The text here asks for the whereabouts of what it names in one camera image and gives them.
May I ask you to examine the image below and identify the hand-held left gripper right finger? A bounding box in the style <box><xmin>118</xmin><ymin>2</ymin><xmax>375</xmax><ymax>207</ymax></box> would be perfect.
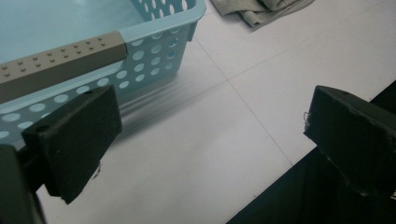
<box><xmin>303</xmin><ymin>85</ymin><xmax>396</xmax><ymax>196</ymax></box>

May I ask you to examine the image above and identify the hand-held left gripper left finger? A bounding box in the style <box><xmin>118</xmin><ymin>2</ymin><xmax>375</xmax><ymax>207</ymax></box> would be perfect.
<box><xmin>21</xmin><ymin>84</ymin><xmax>123</xmax><ymax>205</ymax></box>

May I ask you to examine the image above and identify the light blue perforated plastic basket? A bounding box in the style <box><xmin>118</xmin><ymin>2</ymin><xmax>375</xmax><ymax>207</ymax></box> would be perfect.
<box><xmin>0</xmin><ymin>0</ymin><xmax>207</xmax><ymax>151</ymax></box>

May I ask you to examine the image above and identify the grey cloth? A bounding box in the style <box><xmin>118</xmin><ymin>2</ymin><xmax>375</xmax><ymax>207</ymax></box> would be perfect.
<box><xmin>209</xmin><ymin>0</ymin><xmax>316</xmax><ymax>30</ymax></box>

